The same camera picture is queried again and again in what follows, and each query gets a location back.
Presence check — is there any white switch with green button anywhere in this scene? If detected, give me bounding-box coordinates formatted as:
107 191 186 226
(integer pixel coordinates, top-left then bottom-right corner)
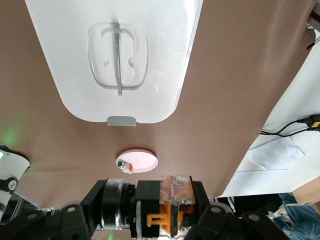
116 159 135 174

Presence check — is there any white lidded storage box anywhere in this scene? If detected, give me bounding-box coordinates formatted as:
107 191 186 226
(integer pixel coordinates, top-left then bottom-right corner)
24 0 204 127

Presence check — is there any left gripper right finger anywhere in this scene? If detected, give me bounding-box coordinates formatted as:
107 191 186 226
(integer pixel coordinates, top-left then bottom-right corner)
184 181 288 240

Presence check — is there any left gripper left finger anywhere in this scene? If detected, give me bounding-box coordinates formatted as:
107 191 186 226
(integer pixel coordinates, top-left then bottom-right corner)
0 178 109 240

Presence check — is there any brown table cover sheet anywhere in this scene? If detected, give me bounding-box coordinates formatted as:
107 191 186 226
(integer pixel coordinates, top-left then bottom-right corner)
0 0 320 216

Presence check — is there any pink round plate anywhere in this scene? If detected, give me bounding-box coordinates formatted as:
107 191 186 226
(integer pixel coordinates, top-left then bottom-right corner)
115 147 160 175

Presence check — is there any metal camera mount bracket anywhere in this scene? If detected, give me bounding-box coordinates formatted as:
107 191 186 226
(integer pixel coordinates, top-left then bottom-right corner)
305 9 320 51

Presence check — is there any crumpled white paper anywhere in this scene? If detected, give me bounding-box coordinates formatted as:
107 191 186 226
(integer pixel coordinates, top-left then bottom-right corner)
247 136 305 171

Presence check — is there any brown cardboard box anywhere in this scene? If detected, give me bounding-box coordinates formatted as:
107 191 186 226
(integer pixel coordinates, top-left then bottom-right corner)
291 174 320 206

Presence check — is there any black cable with yellow-label plug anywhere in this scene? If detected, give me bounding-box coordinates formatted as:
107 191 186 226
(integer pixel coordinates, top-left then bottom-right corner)
259 114 320 137

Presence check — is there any blue cloth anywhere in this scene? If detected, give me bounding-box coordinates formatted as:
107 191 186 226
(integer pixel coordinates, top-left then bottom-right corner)
272 192 320 240

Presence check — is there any aluminium frame profile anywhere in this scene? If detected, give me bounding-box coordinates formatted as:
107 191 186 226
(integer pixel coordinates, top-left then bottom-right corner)
9 193 62 215

